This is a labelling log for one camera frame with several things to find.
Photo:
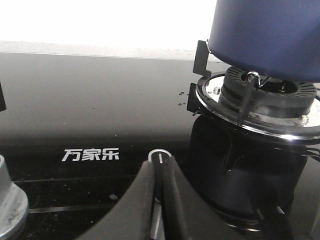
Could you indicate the silver left stove knob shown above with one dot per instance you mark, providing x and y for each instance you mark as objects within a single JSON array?
[{"x": 14, "y": 204}]

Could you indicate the gas burner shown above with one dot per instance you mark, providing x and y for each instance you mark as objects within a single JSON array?
[
  {"x": 247, "y": 100},
  {"x": 2, "y": 100}
]

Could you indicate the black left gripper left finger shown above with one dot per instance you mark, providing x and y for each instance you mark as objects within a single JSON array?
[{"x": 131, "y": 217}]

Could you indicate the right gas burner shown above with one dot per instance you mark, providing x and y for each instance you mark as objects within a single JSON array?
[{"x": 247, "y": 100}]

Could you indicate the left gas burner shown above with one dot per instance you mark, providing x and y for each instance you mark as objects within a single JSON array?
[{"x": 2, "y": 100}]

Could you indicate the black glass gas stove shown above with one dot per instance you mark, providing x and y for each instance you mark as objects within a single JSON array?
[{"x": 77, "y": 129}]

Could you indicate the silver stove knob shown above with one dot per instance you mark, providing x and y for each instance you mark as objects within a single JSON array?
[
  {"x": 14, "y": 204},
  {"x": 158, "y": 157}
]

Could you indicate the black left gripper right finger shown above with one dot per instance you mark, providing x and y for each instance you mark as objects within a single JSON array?
[{"x": 186, "y": 215}]

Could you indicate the dark blue pot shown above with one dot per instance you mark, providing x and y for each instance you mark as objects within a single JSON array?
[{"x": 276, "y": 38}]

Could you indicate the silver right stove knob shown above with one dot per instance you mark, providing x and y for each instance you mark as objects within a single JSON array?
[{"x": 158, "y": 157}]

